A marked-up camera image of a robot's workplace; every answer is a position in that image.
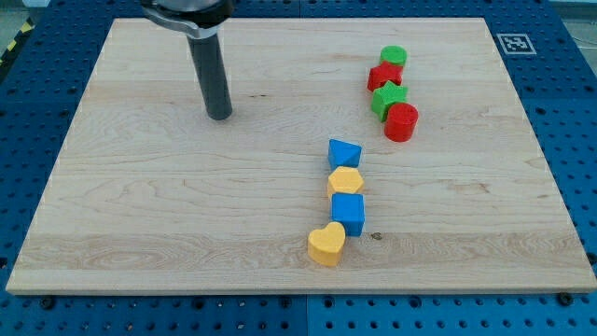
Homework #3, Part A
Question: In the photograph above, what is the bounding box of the silver black robot arm flange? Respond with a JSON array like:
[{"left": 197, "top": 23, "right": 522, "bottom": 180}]
[{"left": 140, "top": 0, "right": 235, "bottom": 39}]

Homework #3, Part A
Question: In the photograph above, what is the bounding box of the light wooden board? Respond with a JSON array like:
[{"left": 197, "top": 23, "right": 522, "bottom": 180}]
[{"left": 7, "top": 18, "right": 596, "bottom": 295}]

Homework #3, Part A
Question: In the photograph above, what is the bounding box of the blue triangle block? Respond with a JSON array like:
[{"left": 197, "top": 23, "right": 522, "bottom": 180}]
[{"left": 327, "top": 139, "right": 362, "bottom": 171}]

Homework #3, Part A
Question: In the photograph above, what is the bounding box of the yellow hexagon block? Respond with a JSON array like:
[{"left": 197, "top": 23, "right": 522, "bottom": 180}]
[{"left": 326, "top": 166, "right": 365, "bottom": 198}]

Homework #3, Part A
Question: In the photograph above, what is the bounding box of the blue cube block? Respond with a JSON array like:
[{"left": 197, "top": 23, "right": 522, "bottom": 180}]
[{"left": 330, "top": 193, "right": 366, "bottom": 237}]

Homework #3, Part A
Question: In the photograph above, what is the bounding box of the yellow heart block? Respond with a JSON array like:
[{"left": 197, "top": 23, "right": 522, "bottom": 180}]
[{"left": 307, "top": 221, "right": 346, "bottom": 267}]

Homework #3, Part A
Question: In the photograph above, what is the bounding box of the green star block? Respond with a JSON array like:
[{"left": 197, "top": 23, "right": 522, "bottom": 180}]
[{"left": 370, "top": 81, "right": 409, "bottom": 122}]

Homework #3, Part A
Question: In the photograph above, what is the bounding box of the red cylinder block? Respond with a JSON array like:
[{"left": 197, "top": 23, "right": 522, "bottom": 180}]
[{"left": 384, "top": 103, "right": 419, "bottom": 142}]

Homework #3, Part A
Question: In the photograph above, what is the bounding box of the red star block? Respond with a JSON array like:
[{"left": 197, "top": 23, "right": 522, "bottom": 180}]
[{"left": 367, "top": 61, "right": 404, "bottom": 91}]

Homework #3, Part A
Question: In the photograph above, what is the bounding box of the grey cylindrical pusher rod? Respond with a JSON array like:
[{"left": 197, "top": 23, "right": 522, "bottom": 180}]
[{"left": 187, "top": 34, "right": 232, "bottom": 120}]

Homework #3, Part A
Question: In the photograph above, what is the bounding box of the green cylinder block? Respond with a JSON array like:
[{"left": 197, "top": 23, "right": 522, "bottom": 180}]
[{"left": 380, "top": 45, "right": 408, "bottom": 66}]

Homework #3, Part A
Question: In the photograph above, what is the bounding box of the white fiducial marker tag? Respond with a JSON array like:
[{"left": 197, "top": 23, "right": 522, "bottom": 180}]
[{"left": 496, "top": 33, "right": 536, "bottom": 55}]

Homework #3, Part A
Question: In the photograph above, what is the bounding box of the yellow black hazard tape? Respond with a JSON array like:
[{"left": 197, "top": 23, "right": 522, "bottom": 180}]
[{"left": 1, "top": 18, "right": 35, "bottom": 68}]

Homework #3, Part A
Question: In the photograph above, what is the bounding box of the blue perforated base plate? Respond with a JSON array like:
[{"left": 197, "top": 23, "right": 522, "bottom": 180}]
[{"left": 1, "top": 0, "right": 596, "bottom": 335}]

